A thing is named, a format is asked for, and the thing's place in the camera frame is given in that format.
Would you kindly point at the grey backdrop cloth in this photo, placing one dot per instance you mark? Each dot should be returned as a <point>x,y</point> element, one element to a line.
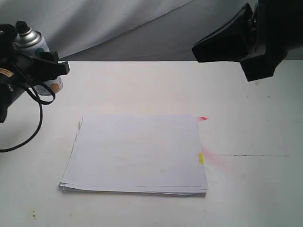
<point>121,30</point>

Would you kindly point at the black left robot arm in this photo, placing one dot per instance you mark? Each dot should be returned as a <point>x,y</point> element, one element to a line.
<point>8,93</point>

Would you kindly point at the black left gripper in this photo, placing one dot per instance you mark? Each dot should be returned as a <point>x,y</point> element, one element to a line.
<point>30,71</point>

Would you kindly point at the white paper stack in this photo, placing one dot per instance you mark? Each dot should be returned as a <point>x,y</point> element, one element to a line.
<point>137,153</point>

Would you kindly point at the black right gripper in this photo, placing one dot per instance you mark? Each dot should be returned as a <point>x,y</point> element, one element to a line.
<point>279,30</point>

